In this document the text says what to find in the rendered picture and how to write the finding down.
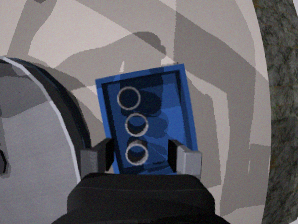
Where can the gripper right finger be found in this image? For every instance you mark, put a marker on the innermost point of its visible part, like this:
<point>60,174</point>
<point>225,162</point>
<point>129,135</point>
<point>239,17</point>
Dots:
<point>182,160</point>

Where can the blue square tray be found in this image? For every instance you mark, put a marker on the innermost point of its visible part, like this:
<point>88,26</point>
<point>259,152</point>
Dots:
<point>164,100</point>

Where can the grey metal bushing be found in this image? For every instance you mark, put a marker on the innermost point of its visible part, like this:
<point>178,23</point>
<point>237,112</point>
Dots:
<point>136,160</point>
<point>119,98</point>
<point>136,133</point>

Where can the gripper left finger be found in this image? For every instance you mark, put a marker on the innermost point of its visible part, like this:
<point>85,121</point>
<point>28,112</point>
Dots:
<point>97,159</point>

